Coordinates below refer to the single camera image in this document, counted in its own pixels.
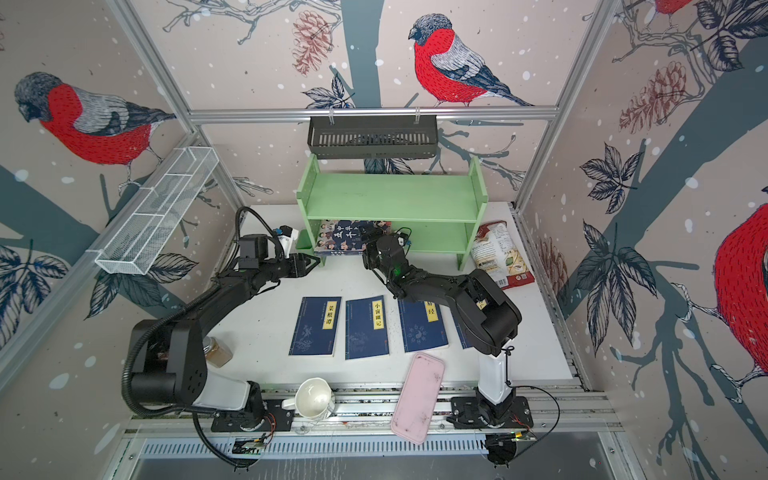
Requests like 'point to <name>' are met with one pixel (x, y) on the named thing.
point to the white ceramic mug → (313, 399)
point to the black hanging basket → (372, 137)
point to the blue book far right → (462, 334)
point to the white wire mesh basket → (133, 249)
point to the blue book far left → (315, 327)
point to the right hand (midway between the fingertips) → (354, 237)
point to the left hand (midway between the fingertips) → (313, 259)
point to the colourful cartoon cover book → (348, 237)
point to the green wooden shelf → (440, 210)
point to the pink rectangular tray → (418, 399)
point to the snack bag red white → (494, 250)
